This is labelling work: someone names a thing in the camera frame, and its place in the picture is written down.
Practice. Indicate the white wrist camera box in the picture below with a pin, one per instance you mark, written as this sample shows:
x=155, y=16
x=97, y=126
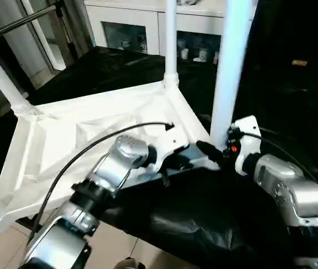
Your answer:
x=171, y=145
x=247, y=137

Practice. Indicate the white glass-door cabinet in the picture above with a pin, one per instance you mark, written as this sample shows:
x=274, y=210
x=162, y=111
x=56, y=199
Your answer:
x=125, y=22

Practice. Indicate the grey metal rack frame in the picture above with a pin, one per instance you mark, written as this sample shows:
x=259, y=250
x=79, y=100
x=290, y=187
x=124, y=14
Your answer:
x=30, y=22

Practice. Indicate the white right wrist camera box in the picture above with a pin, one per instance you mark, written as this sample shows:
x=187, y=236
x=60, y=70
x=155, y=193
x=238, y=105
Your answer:
x=247, y=137

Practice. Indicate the small yellow label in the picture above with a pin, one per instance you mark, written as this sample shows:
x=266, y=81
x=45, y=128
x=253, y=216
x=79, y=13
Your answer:
x=299, y=63

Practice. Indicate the white plastic table leg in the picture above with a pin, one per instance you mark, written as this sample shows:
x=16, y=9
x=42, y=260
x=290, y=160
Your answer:
x=5, y=78
x=171, y=39
x=230, y=61

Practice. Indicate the black work mat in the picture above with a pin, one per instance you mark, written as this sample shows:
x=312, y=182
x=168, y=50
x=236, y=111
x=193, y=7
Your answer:
x=215, y=218

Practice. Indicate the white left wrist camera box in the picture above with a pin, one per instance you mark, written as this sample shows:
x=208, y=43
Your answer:
x=171, y=145

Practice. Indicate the white plastic table top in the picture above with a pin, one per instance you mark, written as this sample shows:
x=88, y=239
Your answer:
x=75, y=134

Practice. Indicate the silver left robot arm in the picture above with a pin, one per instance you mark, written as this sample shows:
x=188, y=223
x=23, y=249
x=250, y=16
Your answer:
x=97, y=185

